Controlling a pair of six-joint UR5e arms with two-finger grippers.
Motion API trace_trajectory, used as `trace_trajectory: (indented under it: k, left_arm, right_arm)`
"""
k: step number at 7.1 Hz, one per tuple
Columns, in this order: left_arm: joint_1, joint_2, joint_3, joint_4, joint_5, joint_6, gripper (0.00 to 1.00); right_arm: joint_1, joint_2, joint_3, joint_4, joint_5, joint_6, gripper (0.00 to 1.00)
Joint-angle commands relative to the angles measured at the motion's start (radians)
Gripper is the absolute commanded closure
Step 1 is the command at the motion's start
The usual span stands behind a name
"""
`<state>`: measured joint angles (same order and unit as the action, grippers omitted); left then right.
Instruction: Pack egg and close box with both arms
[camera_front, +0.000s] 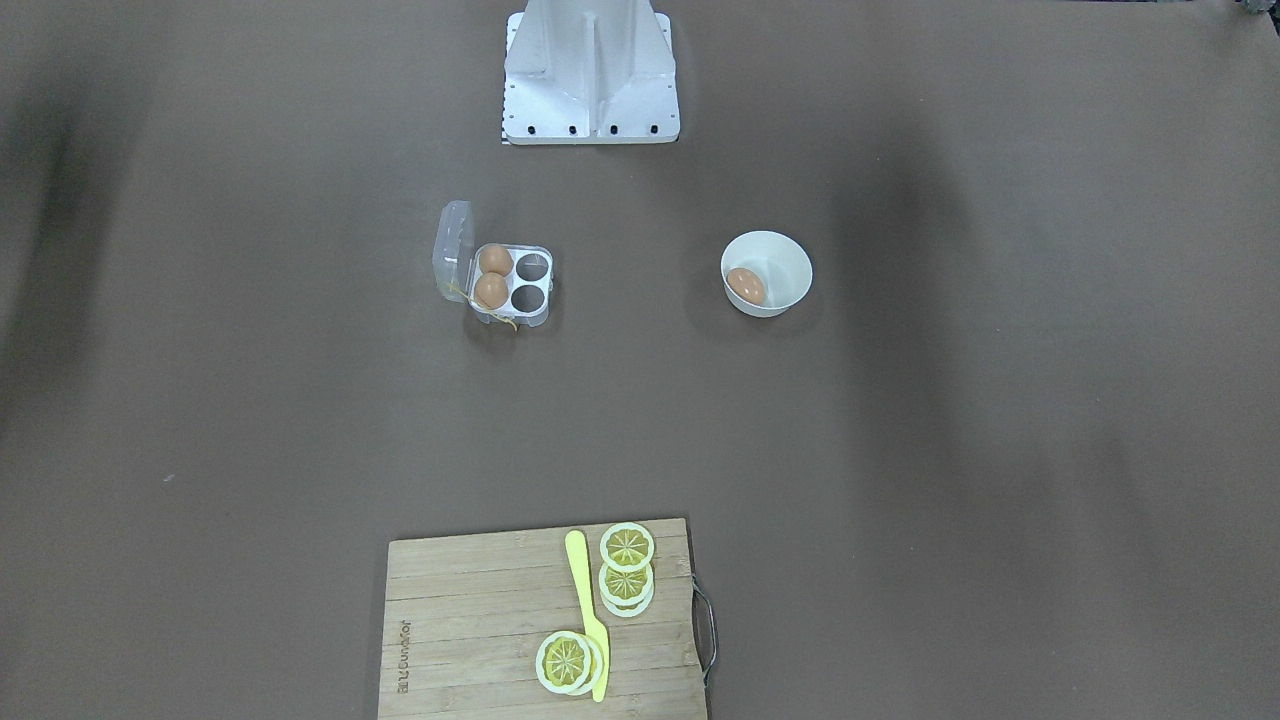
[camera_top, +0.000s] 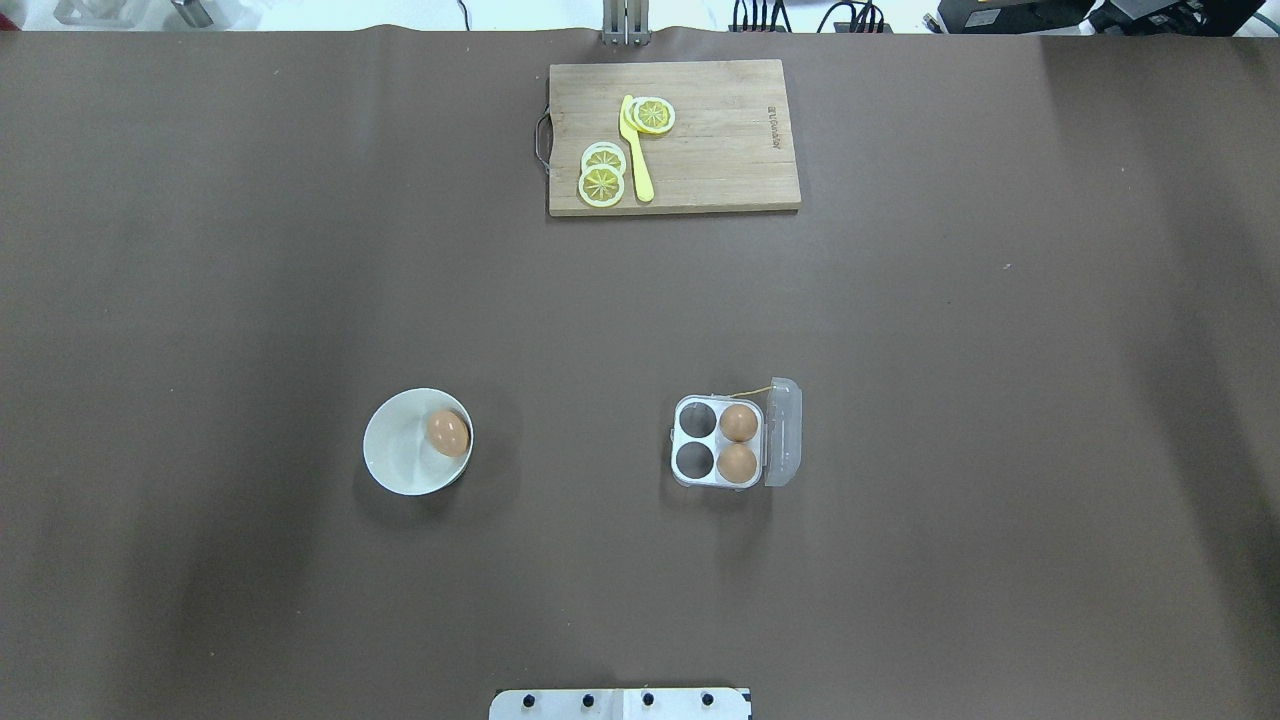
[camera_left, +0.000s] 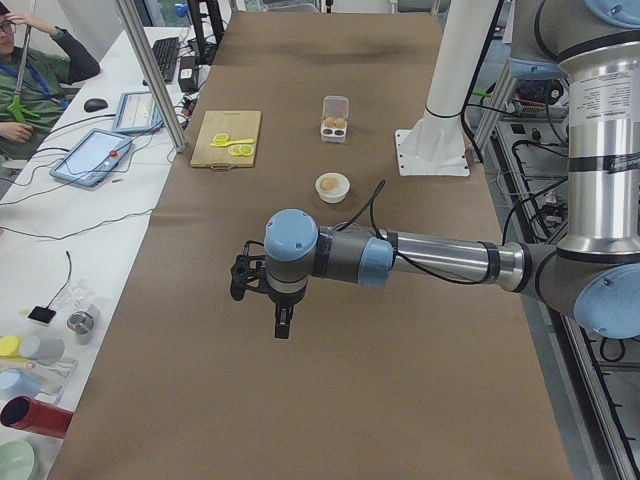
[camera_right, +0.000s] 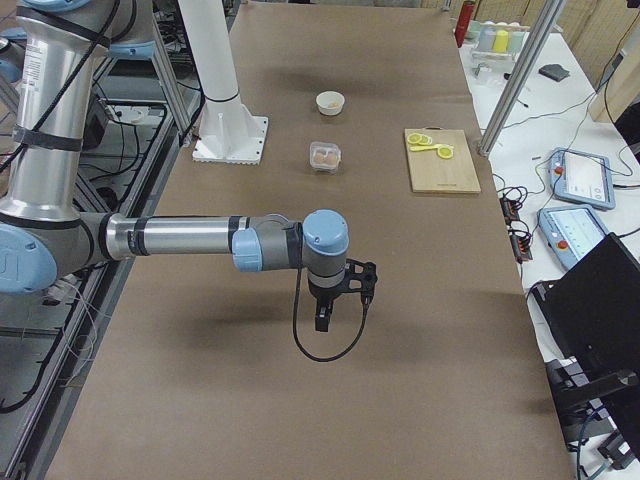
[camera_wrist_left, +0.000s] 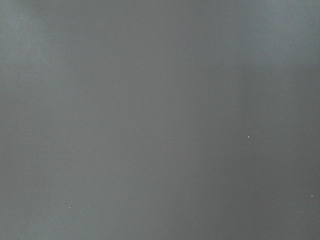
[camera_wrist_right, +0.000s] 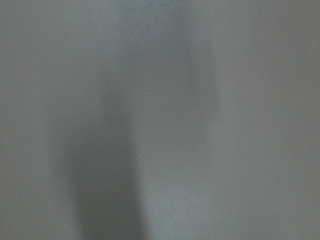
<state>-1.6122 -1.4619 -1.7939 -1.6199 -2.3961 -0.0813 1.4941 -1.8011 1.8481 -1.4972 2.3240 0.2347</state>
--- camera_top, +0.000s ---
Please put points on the clear plastic egg box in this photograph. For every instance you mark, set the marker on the clear plastic egg box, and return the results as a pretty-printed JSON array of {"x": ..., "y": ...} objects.
[{"x": 778, "y": 446}]

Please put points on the brown egg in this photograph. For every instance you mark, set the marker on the brown egg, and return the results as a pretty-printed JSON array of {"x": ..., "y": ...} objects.
[
  {"x": 738, "y": 423},
  {"x": 448, "y": 432},
  {"x": 737, "y": 464}
]

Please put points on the yellow plastic knife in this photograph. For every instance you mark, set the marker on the yellow plastic knife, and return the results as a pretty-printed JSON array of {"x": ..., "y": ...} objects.
[{"x": 643, "y": 185}]

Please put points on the lower left lemon slice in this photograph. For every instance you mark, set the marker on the lower left lemon slice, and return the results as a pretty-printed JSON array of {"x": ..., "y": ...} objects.
[{"x": 601, "y": 185}]

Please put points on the upper left lemon slice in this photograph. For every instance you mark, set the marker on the upper left lemon slice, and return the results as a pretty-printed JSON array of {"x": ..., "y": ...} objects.
[{"x": 604, "y": 153}]

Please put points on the wooden cutting board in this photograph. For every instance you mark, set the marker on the wooden cutting board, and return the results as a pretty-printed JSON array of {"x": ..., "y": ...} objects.
[{"x": 732, "y": 148}]

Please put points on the lemon slice near knife tip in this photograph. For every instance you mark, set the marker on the lemon slice near knife tip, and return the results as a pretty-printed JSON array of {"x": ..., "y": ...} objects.
[{"x": 650, "y": 115}]

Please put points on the white bowl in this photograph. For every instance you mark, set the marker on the white bowl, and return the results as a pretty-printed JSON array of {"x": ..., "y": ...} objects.
[{"x": 397, "y": 452}]

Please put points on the aluminium frame post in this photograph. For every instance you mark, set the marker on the aluminium frame post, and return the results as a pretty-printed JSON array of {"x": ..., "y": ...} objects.
[{"x": 626, "y": 23}]

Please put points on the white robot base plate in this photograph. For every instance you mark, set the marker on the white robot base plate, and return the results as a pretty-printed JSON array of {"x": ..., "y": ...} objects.
[{"x": 623, "y": 703}]

